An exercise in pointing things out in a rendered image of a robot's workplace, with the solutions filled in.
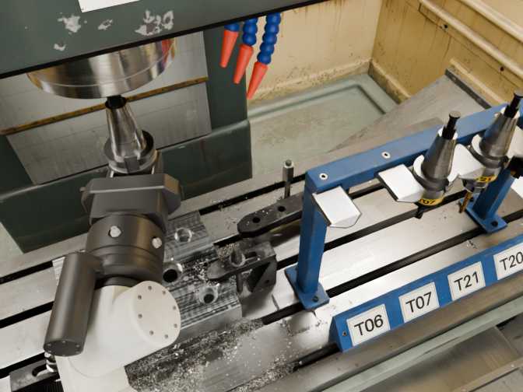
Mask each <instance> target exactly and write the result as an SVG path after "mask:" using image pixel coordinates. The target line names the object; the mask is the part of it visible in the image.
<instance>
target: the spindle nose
mask: <svg viewBox="0 0 523 392"><path fill-rule="evenodd" d="M176 51H177V41H176V37H175V38H171V39H168V40H162V41H158V42H155V43H151V44H146V45H142V46H138V47H133V48H129V49H126V50H122V51H116V52H113V53H109V54H103V55H100V56H96V57H93V58H87V59H83V60H80V61H74V62H71V63H67V64H63V65H58V66H54V67H51V68H45V69H41V70H38V71H35V72H28V73H27V76H28V78H29V80H30V81H31V82H32V83H33V84H34V85H35V86H37V87H38V88H39V89H42V90H43V91H45V92H47V93H51V94H54V95H56V96H62V97H66V98H71V99H81V100H91V99H100V98H107V97H111V96H117V95H121V94H123V93H128V92H130V91H132V90H135V89H138V88H140V87H142V86H144V85H145V84H147V83H149V82H151V81H153V80H154V79H155V78H156V77H157V76H159V75H160V74H161V73H162V72H163V71H164V70H165V69H167V67H168V66H169V65H170V63H171V62H172V61H173V59H174V56H175V54H176Z"/></svg>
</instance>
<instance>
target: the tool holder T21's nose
mask: <svg viewBox="0 0 523 392"><path fill-rule="evenodd" d="M462 183H463V186H464V187H465V189H466V190H467V191H468V192H470V193H473V194H475V193H483V192H484V191H485V190H486V189H488V187H489V185H490V182H489V183H482V182H478V181H476V180H465V179H462Z"/></svg>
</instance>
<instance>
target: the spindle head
mask: <svg viewBox="0 0 523 392"><path fill-rule="evenodd" d="M326 1H330V0H138V1H133V2H127V3H123V4H119V5H112V6H108V7H105V8H101V9H94V10H90V11H86V12H82V9H81V6H80V4H79V0H0V79H5V78H8V77H13V76H16V75H22V74H25V73H28V72H35V71H38V70H41V69H45V68H51V67H54V66H58V65H63V64H67V63H71V62H74V61H80V60H83V59H87V58H93V57H96V56H100V55H103V54H109V53H113V52H116V51H122V50H126V49H129V48H133V47H138V46H142V45H146V44H151V43H155V42H158V41H162V40H168V39H171V38H175V37H181V36H184V35H188V34H191V33H197V32H201V31H204V30H210V29H213V28H217V27H221V26H226V25H230V24H233V23H239V22H243V21H246V20H249V19H255V18H259V17H263V16H268V15H271V14H276V13H279V12H285V11H288V10H291V9H298V8H301V7H304V6H308V5H314V4H318V3H321V2H326Z"/></svg>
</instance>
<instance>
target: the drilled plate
mask: <svg viewBox="0 0 523 392"><path fill-rule="evenodd" d="M182 228H183V229H182ZM186 228H187V229H186ZM191 231H192V232H194V234H191ZM174 234H175V235H174ZM192 235H193V237H191V236H192ZM189 238H191V239H190V240H191V241H190V240H188V239H189ZM192 238H193V239H192ZM175 240H177V241H175ZM186 240H187V241H186ZM169 241H170V242H169ZM188 241H190V242H188ZM168 242H169V243H168ZM180 242H181V243H180ZM183 242H184V243H183ZM186 242H187V243H186ZM181 245H182V246H181ZM186 249H187V250H186ZM178 252H179V253H178ZM192 256H193V257H192ZM171 258H173V259H171ZM206 258H207V261H206ZM219 259H220V258H219V255H218V254H217V251H216V248H215V247H214V245H213V242H212V240H211V238H210V236H209V233H208V231H207V229H206V227H205V224H204V222H203V221H202V217H201V216H200V214H199V212H198V211H197V212H193V213H191V214H189V215H185V216H182V217H180V218H177V219H173V220H170V221H168V222H167V234H166V236H165V248H164V261H163V284H162V286H163V287H164V288H165V289H167V290H168V292H169V293H170V294H172V296H173V298H174V299H175V301H176V303H177V306H178V309H179V312H180V316H181V327H180V331H179V334H178V336H177V338H176V340H175V341H174V342H173V343H172V344H170V345H168V346H166V347H164V348H162V349H159V350H157V351H155V352H153V353H151V354H149V355H152V354H154V353H157V352H160V351H162V350H164V349H166V348H169V347H171V346H174V345H177V344H179V343H181V342H183V341H187V340H188V339H191V338H193V337H196V336H198V335H200V334H204V333H205V332H207V331H211V330H213V329H215V328H218V327H220V326H223V325H224V324H228V323H230V322H232V321H234V320H237V319H240V318H242V311H241V304H240V301H239V299H238V298H237V295H236V293H235V291H234V289H233V286H232V284H231V282H230V280H229V278H227V279H224V280H222V281H220V282H212V283H215V284H211V285H212V287H211V286H209V287H207V284H206V283H208V282H209V279H208V277H207V275H206V276H205V275H204V276H205V277H204V278H205V279H208V280H207V281H206V280H205V283H204V281H203V279H201V278H199V276H198V275H201V273H200V272H201V271H202V269H203V270H204V271H205V273H206V271H207V269H208V268H210V266H211V265H212V264H213V263H214V262H216V261H218V260H219ZM177 260H178V262H177ZM63 261H64V257H61V258H59V259H56V260H54V261H52V264H53V268H54V276H55V281H56V286H57V287H58V281H59V277H60V274H61V268H62V265H63ZM169 261H170V262H169ZM179 262H180V264H179ZM203 262H205V263H203ZM196 263H197V264H196ZM199 263H201V264H199ZM202 264H204V265H202ZM183 265H184V266H183ZM194 265H195V268H194ZM200 265H202V266H203V267H202V268H201V267H199V266H200ZM208 265H209V266H208ZM181 266H182V267H181ZM207 266H208V267H207ZM183 267H184V268H183ZM197 267H198V268H197ZM182 268H183V269H184V270H182ZM188 268H189V269H188ZM199 268H200V270H199ZM197 269H198V270H197ZM204 271H203V272H202V273H204ZM182 272H183V274H181V273H182ZM186 273H187V274H186ZM190 274H191V275H190ZM192 275H193V276H194V278H193V277H192ZM182 276H183V278H181V277H182ZM201 276H203V274H202V275H201ZM179 278H181V279H180V280H179ZM171 279H176V280H175V281H173V283H172V282H169V281H170V280H171ZM197 279H198V280H197ZM177 280H178V281H177ZM179 281H180V282H181V284H180V282H179ZM184 282H185V283H186V284H185V283H184ZM178 283H179V284H178ZM218 283H219V285H218V287H217V284H218ZM188 284H189V285H188ZM203 284H206V285H203ZM200 285H201V287H202V288H201V287H200ZM208 285H210V282H209V284H208ZM214 285H216V288H218V289H217V290H215V289H216V288H215V287H213V286H214ZM206 287H207V288H206ZM198 288H201V289H199V290H198ZM194 290H195V291H196V290H198V293H199V295H198V296H199V297H198V296H197V295H196V296H194V293H195V292H193V291H194ZM199 291H200V292H199ZM220 294H221V295H220ZM196 297H198V301H200V304H198V302H197V300H196V299H197V298H196ZM212 303H213V304H212ZM149 355H146V356H144V357H142V358H141V359H143V358H145V357H147V356H149ZM138 360H139V359H137V360H136V361H138ZM134 362H135V361H134Z"/></svg>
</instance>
